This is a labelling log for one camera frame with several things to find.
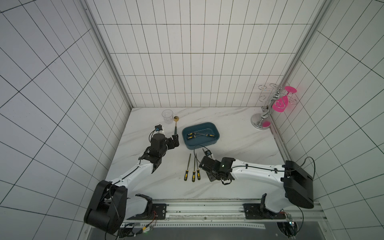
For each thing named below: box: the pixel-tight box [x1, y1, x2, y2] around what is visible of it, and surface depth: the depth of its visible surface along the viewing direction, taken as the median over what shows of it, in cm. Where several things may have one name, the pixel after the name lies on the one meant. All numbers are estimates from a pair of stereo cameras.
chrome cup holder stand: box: [251, 83, 297, 130], surface depth 97 cm
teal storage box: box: [182, 122, 220, 150], surface depth 105 cm
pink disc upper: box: [284, 86, 298, 96], surface depth 95 cm
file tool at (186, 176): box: [184, 153, 192, 181], surface depth 87 cm
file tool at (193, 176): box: [192, 155, 196, 182], surface depth 85 cm
